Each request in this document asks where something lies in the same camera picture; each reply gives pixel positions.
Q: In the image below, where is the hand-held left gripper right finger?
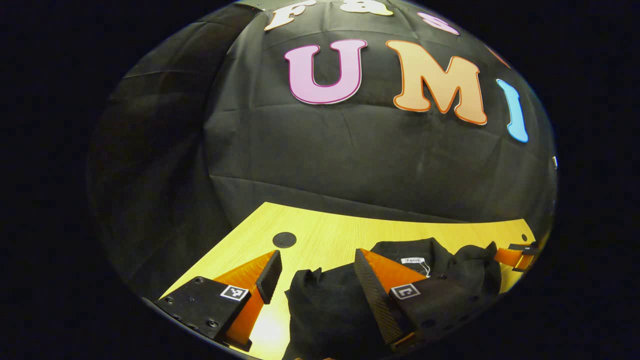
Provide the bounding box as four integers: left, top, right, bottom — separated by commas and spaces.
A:
353, 247, 483, 351

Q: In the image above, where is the black buttoned jacket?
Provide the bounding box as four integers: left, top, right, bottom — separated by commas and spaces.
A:
282, 237, 503, 360

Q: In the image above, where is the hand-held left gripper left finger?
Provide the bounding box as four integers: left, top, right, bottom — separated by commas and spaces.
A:
154, 250, 283, 353

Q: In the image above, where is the black backdrop cloth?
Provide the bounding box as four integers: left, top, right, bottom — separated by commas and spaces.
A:
87, 0, 557, 301

